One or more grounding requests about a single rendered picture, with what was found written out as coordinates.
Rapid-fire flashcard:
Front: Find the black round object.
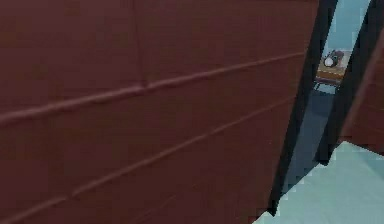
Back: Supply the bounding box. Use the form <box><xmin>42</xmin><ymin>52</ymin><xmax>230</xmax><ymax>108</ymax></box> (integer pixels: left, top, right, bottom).
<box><xmin>323</xmin><ymin>49</ymin><xmax>346</xmax><ymax>68</ymax></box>

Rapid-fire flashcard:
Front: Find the brown wooden table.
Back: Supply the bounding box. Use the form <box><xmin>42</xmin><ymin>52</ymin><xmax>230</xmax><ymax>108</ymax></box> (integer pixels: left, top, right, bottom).
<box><xmin>313</xmin><ymin>49</ymin><xmax>354</xmax><ymax>92</ymax></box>

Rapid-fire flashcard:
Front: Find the dark red wooden cupboard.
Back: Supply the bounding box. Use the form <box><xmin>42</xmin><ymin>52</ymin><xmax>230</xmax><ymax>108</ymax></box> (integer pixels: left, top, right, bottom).
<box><xmin>0</xmin><ymin>0</ymin><xmax>339</xmax><ymax>224</ymax></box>
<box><xmin>315</xmin><ymin>0</ymin><xmax>384</xmax><ymax>167</ymax></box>

